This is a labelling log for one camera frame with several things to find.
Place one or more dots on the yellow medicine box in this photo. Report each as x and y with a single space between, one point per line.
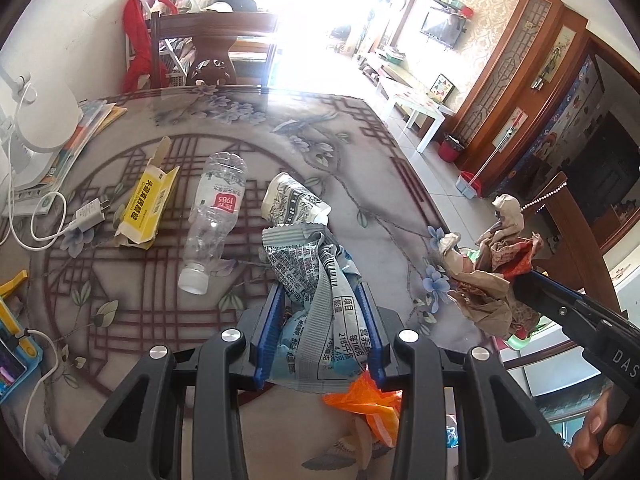
145 200

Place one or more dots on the magazine rack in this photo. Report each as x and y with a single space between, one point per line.
175 0

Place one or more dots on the television cabinet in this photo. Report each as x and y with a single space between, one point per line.
395 67

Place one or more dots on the grey blue snack wrapper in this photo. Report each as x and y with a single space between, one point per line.
320 300

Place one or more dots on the carved wooden chair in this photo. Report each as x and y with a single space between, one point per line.
215 22

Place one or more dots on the person's right hand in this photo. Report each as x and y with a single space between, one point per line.
592 435

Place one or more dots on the smartphone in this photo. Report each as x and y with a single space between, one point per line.
10 365

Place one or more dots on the blue yellow phone stand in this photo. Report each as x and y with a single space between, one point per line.
25 352

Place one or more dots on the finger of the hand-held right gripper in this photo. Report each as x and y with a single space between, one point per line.
590 295
555 305

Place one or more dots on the beaded wooden chair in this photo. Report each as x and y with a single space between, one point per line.
570 210

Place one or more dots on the small red bin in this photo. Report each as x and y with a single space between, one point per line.
451 149

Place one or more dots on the white desk lamp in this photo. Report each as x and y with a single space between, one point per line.
45 125

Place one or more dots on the clear plastic bottle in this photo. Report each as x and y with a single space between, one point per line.
212 220

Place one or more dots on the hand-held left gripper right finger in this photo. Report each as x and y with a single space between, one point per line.
374 337

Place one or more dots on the brown paper wrapper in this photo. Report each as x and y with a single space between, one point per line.
490 285

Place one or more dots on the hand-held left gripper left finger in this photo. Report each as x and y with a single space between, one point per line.
272 332

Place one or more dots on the stack of books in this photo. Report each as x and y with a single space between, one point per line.
90 125

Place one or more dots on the printed paper cup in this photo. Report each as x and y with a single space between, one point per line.
292 202

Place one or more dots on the wall shelf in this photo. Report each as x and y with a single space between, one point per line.
452 6

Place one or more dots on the red clothes on rack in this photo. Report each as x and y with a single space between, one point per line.
137 50

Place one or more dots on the wall television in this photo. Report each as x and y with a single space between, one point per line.
441 27

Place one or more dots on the white coffee table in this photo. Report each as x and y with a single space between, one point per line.
415 100

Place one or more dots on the orange plastic bag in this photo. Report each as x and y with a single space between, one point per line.
362 400

